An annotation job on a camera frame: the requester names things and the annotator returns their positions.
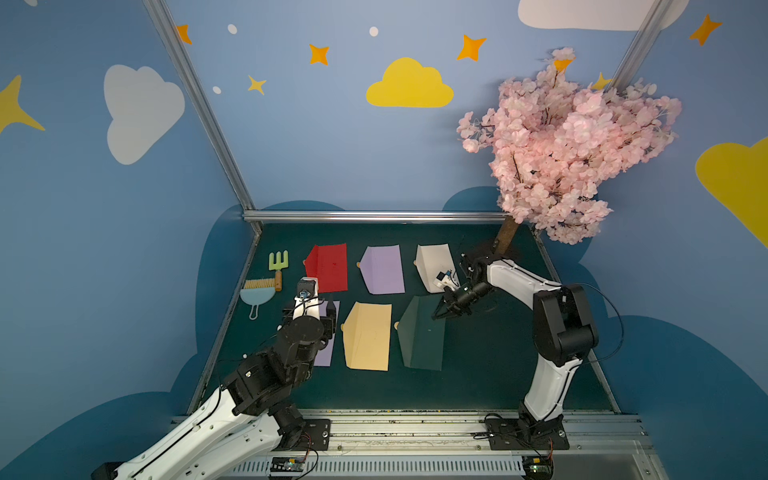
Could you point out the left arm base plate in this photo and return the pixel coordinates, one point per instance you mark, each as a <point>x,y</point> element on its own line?
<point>314,434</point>

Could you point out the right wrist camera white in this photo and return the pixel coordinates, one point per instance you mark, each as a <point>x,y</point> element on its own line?
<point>447,280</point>

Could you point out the lilac envelope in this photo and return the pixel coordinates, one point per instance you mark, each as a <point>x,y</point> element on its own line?
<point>381,269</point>
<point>324,356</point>

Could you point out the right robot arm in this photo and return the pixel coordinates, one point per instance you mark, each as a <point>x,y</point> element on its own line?
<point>564,333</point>

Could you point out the blue toy brush dustpan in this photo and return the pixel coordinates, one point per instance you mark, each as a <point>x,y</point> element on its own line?
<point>257,292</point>

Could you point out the tan kraft envelope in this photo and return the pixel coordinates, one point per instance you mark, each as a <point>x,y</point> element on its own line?
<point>366,336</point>

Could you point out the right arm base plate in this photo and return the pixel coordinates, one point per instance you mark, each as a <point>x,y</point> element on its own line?
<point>525,434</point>

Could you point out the dark green envelope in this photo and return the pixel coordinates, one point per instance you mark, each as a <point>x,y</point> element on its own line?
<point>421,338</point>

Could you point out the aluminium front rail base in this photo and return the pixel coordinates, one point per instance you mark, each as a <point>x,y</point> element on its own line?
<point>454,445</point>

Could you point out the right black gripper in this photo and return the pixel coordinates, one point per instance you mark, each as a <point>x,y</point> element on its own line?
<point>455,299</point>

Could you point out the left controller board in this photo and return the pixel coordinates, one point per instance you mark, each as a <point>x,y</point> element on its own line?
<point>286,466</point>

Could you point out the green toy rake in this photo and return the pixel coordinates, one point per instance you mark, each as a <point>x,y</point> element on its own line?
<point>277,262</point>

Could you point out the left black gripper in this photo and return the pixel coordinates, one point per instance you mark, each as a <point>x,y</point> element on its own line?
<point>327,309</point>

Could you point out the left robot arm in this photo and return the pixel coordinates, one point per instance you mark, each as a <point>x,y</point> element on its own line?
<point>250,411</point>

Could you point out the aluminium rail back frame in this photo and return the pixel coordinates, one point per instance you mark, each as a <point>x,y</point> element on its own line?
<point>371,217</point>

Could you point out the pink blossom artificial tree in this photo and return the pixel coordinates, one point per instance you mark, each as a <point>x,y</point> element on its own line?
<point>554,142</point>

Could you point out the controller board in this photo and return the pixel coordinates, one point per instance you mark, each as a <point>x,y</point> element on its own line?
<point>537,468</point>
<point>286,466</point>

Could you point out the right controller board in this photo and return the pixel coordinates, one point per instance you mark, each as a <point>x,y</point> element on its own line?
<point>537,468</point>

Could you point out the red envelope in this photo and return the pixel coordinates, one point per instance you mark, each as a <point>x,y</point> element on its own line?
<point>328,264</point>

